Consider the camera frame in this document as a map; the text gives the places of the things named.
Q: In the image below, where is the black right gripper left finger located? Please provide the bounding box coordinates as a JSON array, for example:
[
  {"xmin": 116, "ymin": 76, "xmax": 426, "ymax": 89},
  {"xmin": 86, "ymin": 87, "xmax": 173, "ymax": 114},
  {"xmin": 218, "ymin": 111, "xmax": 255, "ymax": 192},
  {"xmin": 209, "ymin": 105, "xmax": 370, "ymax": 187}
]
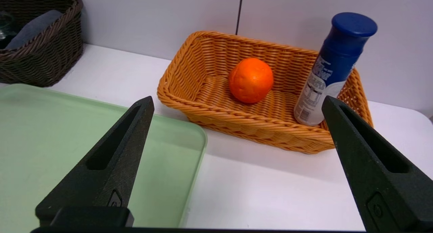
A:
[{"xmin": 36, "ymin": 96, "xmax": 155, "ymax": 227}]

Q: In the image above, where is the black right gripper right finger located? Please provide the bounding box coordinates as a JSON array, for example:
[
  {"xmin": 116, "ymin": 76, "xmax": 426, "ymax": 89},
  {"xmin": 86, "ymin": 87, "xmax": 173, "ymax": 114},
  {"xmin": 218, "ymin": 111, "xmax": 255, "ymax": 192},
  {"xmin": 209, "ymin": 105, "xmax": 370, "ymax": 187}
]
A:
[{"xmin": 321, "ymin": 95, "xmax": 433, "ymax": 232}]

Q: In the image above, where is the blue and white bottle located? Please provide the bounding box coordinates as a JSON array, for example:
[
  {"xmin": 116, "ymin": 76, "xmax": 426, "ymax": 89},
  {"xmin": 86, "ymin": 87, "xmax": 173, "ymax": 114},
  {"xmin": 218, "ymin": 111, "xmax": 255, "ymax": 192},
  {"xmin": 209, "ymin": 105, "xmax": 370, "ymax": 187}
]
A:
[{"xmin": 294, "ymin": 12, "xmax": 378, "ymax": 126}]

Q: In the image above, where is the orange fruit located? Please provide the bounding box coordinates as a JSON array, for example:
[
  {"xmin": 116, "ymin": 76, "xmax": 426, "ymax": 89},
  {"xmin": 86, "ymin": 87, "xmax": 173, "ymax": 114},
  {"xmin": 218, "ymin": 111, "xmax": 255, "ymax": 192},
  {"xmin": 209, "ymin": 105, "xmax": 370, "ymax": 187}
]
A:
[{"xmin": 229, "ymin": 58, "xmax": 274, "ymax": 104}]

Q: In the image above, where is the grey towel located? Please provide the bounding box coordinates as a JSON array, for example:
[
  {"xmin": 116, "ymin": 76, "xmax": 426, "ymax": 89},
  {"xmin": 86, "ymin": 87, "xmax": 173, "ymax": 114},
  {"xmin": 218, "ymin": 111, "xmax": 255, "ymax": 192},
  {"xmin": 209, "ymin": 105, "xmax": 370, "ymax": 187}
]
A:
[{"xmin": 5, "ymin": 9, "xmax": 64, "ymax": 50}]

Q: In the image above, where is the glass cup with black holder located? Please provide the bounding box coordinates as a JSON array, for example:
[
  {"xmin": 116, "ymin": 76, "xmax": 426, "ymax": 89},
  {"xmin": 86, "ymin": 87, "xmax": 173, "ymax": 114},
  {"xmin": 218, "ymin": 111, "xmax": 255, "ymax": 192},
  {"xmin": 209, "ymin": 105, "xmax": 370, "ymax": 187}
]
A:
[{"xmin": 0, "ymin": 11, "xmax": 16, "ymax": 49}]

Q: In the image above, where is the orange wicker basket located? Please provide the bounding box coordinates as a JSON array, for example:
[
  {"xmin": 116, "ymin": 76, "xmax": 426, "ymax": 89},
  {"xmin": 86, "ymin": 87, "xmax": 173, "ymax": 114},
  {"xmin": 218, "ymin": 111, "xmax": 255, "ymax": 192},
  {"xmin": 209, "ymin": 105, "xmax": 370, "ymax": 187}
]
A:
[{"xmin": 157, "ymin": 30, "xmax": 373, "ymax": 154}]

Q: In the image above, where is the dark brown wicker basket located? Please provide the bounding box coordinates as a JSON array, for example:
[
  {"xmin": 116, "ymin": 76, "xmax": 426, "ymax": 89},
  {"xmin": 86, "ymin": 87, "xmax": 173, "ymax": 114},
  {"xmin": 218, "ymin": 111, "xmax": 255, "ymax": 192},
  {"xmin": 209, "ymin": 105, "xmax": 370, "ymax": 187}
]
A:
[{"xmin": 0, "ymin": 0, "xmax": 84, "ymax": 88}]

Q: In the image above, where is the light green plastic tray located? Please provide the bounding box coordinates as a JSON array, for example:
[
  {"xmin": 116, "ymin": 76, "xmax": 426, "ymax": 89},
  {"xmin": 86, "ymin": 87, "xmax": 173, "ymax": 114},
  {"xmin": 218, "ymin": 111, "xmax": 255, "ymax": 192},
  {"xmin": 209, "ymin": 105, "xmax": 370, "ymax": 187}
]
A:
[{"xmin": 0, "ymin": 83, "xmax": 207, "ymax": 229}]

